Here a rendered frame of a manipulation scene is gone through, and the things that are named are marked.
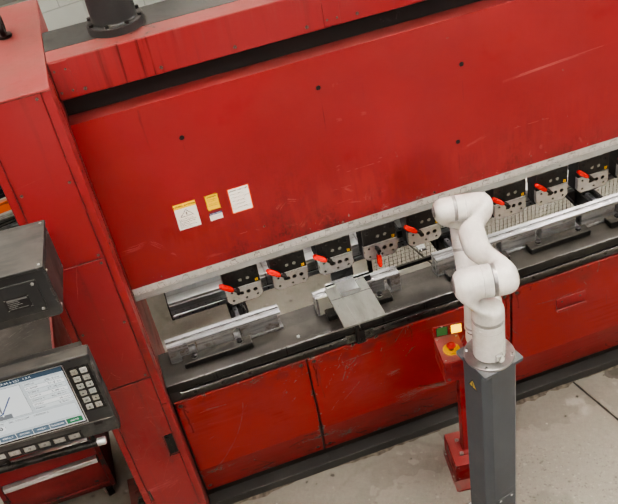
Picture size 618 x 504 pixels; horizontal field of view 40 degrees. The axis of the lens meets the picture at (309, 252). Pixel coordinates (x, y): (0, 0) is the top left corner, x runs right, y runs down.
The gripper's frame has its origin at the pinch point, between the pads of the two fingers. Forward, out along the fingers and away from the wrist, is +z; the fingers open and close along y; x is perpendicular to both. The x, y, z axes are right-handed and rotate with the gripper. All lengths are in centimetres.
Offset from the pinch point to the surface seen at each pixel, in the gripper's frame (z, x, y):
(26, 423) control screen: -68, -163, 43
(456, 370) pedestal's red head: 1.1, -9.9, 6.4
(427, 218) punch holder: -45, -8, -39
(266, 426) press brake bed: 30, -94, -8
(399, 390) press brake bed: 37, -31, -17
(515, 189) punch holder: -45, 32, -45
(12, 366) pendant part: -89, -160, 37
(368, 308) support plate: -24.9, -40.5, -14.5
